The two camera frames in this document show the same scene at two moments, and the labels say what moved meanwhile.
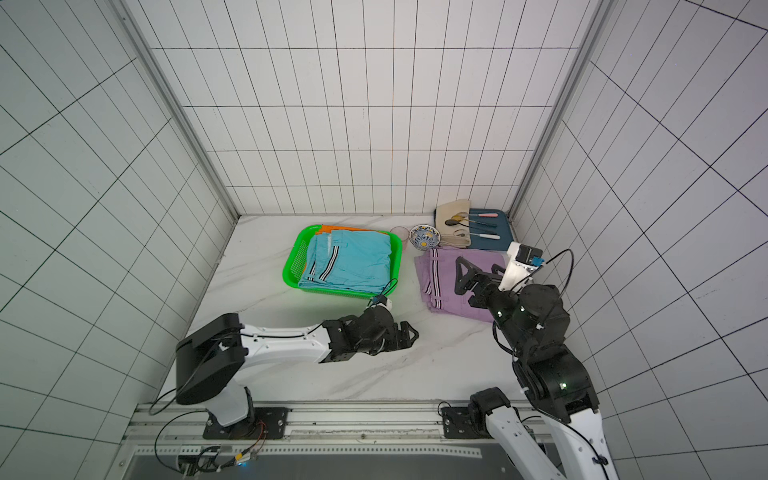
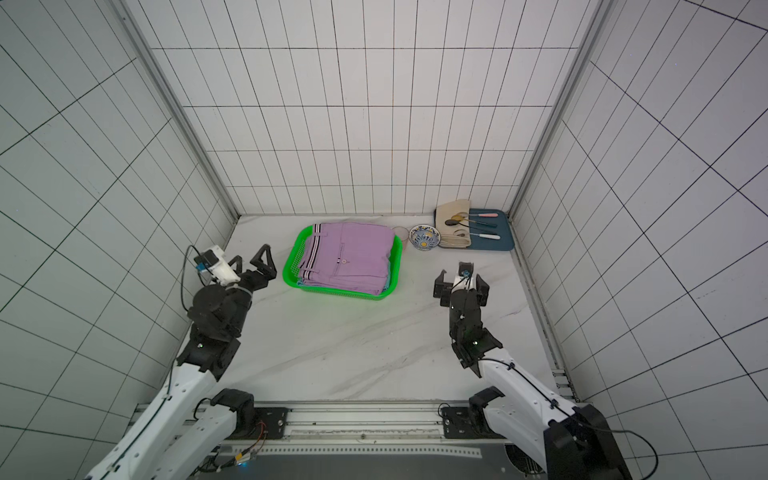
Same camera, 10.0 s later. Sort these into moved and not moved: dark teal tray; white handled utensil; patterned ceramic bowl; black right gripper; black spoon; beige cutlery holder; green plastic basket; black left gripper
Moved: black left gripper; black right gripper
Not moved: beige cutlery holder; patterned ceramic bowl; green plastic basket; white handled utensil; black spoon; dark teal tray
